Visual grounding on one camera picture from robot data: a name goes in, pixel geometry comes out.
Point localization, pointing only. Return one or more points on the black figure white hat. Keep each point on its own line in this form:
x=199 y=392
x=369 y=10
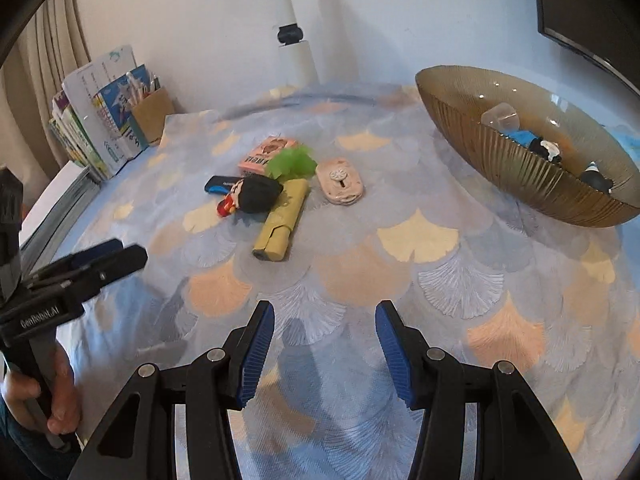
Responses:
x=595 y=180

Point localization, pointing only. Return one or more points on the white desk lamp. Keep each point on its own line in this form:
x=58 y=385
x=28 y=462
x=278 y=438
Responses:
x=300 y=60

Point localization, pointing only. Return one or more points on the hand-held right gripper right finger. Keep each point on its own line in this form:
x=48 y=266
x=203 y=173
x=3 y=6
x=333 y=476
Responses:
x=395 y=350

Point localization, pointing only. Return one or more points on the leaf patterned tablecloth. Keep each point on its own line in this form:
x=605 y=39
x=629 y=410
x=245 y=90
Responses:
x=400 y=260

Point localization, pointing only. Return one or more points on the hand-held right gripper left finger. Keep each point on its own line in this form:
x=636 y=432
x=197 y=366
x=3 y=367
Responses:
x=255 y=355

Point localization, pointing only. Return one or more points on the small pink box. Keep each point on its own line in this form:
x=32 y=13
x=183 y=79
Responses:
x=260 y=156

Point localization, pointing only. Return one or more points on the blue cloth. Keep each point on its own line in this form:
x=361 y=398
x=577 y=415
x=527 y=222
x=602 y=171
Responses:
x=625 y=137

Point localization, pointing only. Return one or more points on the small black figure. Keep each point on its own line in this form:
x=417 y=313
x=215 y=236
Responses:
x=545 y=150

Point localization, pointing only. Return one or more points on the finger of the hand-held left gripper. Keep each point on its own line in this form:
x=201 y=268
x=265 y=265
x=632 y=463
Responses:
x=95 y=254
x=120 y=262

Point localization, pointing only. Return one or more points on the black haired doll red clothes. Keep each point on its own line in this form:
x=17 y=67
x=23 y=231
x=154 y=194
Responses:
x=257 y=195

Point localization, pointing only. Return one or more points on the person's left hand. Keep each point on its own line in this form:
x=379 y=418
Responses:
x=67 y=395

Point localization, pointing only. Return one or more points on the clear plastic cup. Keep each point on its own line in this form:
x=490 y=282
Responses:
x=500 y=117

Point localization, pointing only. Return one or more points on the dark blue clothing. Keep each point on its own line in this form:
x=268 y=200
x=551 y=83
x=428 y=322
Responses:
x=20 y=450

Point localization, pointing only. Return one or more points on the stack of white papers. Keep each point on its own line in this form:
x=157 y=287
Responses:
x=60 y=200

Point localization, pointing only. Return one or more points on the black monitor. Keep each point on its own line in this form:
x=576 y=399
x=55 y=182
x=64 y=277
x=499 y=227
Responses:
x=590 y=5

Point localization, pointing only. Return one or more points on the black lighter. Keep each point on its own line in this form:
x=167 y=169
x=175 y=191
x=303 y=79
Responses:
x=222 y=185

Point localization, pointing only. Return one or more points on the brown pen holder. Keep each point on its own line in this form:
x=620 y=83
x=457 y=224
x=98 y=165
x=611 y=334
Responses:
x=152 y=117

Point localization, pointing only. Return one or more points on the blue lighter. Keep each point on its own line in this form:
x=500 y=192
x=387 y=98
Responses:
x=520 y=138

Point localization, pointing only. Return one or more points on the row of books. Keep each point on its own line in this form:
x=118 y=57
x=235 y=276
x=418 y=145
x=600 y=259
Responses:
x=100 y=110

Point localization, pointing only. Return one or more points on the bunch of pens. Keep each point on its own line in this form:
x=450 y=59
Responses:
x=145 y=87

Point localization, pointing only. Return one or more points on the amber glass bowl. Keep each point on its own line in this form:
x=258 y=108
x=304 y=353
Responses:
x=550 y=195

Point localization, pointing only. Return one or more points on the small oval case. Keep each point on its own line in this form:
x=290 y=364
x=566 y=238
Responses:
x=340 y=180

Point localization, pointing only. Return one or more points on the green leaf toy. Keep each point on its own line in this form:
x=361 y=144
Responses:
x=292 y=162

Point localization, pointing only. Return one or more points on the beige curtain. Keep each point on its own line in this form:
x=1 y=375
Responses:
x=50 y=60

